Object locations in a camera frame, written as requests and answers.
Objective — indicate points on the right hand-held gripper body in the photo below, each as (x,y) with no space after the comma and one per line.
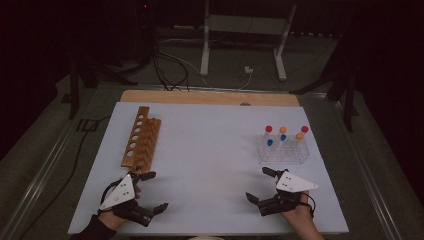
(293,182)

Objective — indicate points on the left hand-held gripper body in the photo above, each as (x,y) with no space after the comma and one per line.
(120,195)

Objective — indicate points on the clear acrylic test tube rack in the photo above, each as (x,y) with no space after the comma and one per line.
(283,155)

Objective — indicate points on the wooden test tube rack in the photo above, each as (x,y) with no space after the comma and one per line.
(150,143)

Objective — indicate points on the orange-capped test tube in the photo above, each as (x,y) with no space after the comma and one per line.
(282,129)
(299,136)

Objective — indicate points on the person's left hand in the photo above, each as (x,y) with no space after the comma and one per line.
(111,220)

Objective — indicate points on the person's right hand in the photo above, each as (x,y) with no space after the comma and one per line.
(298,215)

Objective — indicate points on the white table mat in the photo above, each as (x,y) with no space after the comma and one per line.
(213,150)

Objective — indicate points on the black tripod stand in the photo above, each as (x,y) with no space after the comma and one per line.
(74,100)
(349,110)

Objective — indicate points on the white metal stand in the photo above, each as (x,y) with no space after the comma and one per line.
(205,50)

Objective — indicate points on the dark power strip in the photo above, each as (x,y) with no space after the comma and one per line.
(311,34)

